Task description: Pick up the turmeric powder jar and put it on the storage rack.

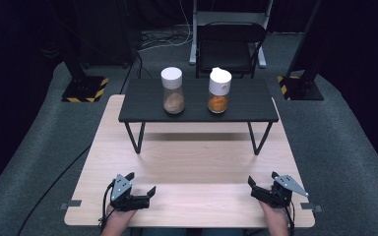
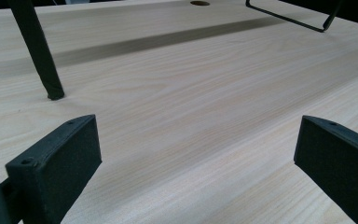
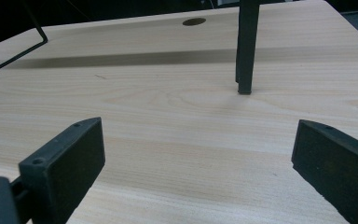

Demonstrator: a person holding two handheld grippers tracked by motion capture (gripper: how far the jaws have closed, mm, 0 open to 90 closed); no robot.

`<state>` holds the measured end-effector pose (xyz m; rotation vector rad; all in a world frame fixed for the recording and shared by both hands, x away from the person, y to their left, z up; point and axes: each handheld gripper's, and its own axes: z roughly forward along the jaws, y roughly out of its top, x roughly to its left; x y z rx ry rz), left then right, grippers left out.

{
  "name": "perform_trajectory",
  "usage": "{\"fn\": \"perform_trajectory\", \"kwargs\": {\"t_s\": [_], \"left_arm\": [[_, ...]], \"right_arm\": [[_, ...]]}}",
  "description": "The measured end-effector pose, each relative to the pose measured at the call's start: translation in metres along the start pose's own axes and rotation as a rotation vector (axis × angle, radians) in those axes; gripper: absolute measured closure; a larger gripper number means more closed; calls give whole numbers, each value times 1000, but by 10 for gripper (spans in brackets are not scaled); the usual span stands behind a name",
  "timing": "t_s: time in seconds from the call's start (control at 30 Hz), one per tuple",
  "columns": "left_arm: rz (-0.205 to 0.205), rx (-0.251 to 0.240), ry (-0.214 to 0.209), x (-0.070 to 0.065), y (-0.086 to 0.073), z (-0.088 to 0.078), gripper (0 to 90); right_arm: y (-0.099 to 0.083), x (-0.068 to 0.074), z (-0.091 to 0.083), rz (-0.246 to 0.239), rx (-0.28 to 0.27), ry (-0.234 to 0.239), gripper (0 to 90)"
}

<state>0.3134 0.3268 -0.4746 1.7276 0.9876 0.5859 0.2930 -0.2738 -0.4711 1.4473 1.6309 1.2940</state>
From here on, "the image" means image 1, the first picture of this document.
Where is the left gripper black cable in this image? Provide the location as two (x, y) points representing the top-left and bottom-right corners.
(97, 181), (117, 231)

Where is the person's right hand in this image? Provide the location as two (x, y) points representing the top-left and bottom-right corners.
(258, 200), (292, 236)

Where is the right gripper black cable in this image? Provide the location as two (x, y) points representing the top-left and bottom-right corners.
(277, 188), (297, 236)

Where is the long black floor cable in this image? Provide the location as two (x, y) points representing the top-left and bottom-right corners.
(17, 145), (92, 236)

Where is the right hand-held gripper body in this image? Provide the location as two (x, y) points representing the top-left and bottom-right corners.
(249, 174), (310, 209)

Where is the orange powder jar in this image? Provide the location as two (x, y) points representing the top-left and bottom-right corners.
(207, 67), (233, 115)

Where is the bundle of floor cables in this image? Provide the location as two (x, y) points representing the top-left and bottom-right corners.
(137, 29), (194, 53)

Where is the brown powder jar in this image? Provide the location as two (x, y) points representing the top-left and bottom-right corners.
(159, 66), (186, 115)

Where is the grey table bracket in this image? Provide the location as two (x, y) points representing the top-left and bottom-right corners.
(58, 199), (83, 211)
(299, 202), (323, 213)

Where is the black shelf rack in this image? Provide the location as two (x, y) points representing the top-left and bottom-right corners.
(117, 78), (281, 156)

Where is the black folding chair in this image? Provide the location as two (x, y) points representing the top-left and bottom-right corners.
(195, 21), (268, 80)

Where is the black stand with striped base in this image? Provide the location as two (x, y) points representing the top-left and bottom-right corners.
(277, 0), (325, 102)
(56, 32), (110, 103)

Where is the person's left hand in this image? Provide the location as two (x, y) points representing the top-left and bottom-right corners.
(100, 204), (138, 236)

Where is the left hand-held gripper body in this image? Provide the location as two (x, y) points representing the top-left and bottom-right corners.
(109, 173), (153, 212)

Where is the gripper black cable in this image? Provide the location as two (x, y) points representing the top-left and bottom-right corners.
(277, 188), (297, 236)
(97, 181), (117, 231)

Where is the white metal stand frame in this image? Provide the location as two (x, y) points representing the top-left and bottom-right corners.
(189, 0), (275, 69)

